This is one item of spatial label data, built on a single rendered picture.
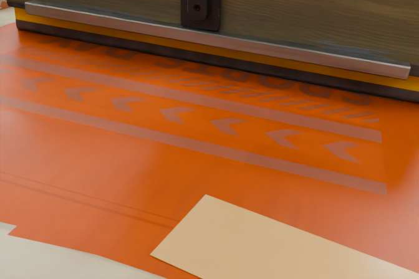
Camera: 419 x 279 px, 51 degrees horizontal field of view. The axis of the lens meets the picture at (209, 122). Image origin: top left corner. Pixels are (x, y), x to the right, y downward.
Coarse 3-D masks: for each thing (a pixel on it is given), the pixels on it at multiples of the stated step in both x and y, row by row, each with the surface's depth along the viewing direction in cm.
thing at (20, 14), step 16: (16, 16) 42; (32, 16) 42; (96, 32) 40; (112, 32) 40; (128, 32) 39; (192, 48) 38; (208, 48) 38; (272, 64) 37; (288, 64) 36; (304, 64) 36; (368, 80) 35; (384, 80) 34; (400, 80) 34; (416, 80) 34
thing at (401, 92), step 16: (48, 32) 42; (64, 32) 41; (80, 32) 41; (128, 48) 40; (144, 48) 39; (160, 48) 39; (176, 48) 38; (208, 64) 39; (224, 64) 38; (240, 64) 37; (256, 64) 37; (304, 80) 36; (320, 80) 36; (336, 80) 36; (352, 80) 35; (384, 96) 35; (400, 96) 35; (416, 96) 34
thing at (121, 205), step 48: (144, 144) 25; (384, 144) 28; (96, 192) 20; (144, 192) 21; (192, 192) 21; (240, 192) 22; (288, 192) 22; (336, 192) 22; (48, 240) 17; (96, 240) 18; (144, 240) 18; (336, 240) 19; (384, 240) 19
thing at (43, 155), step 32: (0, 32) 42; (32, 32) 42; (0, 128) 25; (32, 128) 25; (64, 128) 26; (0, 160) 22; (32, 160) 22; (64, 160) 23; (0, 192) 20; (32, 192) 20
